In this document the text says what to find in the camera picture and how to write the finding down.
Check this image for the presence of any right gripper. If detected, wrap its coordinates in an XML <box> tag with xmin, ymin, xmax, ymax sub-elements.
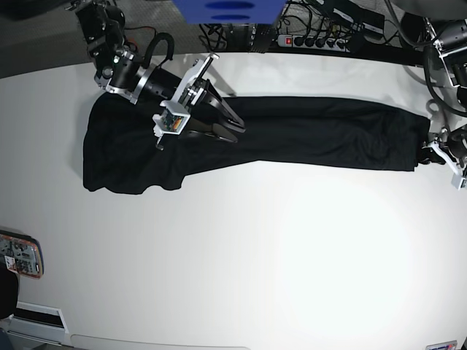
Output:
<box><xmin>140</xmin><ymin>67</ymin><xmax>246</xmax><ymax>143</ymax></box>

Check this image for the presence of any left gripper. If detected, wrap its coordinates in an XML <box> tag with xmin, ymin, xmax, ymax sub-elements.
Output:
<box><xmin>417</xmin><ymin>125</ymin><xmax>466</xmax><ymax>165</ymax></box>

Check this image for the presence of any black T-shirt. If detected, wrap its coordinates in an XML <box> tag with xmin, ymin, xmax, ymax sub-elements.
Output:
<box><xmin>83</xmin><ymin>93</ymin><xmax>431</xmax><ymax>195</ymax></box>

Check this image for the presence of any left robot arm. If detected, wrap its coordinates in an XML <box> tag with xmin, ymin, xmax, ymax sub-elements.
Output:
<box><xmin>385</xmin><ymin>1</ymin><xmax>466</xmax><ymax>118</ymax></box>

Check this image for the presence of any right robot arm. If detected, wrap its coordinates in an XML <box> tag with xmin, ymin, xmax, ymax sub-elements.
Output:
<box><xmin>68</xmin><ymin>1</ymin><xmax>246</xmax><ymax>142</ymax></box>

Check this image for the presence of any black remote control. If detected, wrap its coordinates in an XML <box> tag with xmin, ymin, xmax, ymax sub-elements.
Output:
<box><xmin>250</xmin><ymin>24</ymin><xmax>277</xmax><ymax>53</ymax></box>

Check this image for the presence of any blue plastic box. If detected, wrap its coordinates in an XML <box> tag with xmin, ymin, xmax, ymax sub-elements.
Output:
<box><xmin>173</xmin><ymin>0</ymin><xmax>286</xmax><ymax>24</ymax></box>

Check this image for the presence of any white power strip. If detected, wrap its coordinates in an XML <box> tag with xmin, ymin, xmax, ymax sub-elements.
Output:
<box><xmin>277</xmin><ymin>34</ymin><xmax>350</xmax><ymax>53</ymax></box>

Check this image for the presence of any black power adapter box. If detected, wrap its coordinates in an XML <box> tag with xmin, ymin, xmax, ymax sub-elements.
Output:
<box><xmin>341</xmin><ymin>8</ymin><xmax>385</xmax><ymax>39</ymax></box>

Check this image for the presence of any sticker label card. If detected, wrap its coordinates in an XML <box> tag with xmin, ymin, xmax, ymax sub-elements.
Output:
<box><xmin>425</xmin><ymin>341</ymin><xmax>458</xmax><ymax>350</ymax></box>

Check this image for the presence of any black chair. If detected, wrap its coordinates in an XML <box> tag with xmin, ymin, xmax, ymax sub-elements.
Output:
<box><xmin>0</xmin><ymin>268</ymin><xmax>19</xmax><ymax>319</ymax></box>

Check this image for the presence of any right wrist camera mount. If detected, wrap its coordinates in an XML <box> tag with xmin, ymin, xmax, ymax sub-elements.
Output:
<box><xmin>153</xmin><ymin>53</ymin><xmax>219</xmax><ymax>151</ymax></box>

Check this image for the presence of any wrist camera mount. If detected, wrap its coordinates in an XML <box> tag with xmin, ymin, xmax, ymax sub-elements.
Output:
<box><xmin>423</xmin><ymin>127</ymin><xmax>466</xmax><ymax>190</ymax></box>
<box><xmin>153</xmin><ymin>53</ymin><xmax>219</xmax><ymax>151</ymax></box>

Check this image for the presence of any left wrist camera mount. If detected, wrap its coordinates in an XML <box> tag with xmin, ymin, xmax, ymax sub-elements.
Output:
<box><xmin>423</xmin><ymin>127</ymin><xmax>466</xmax><ymax>190</ymax></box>

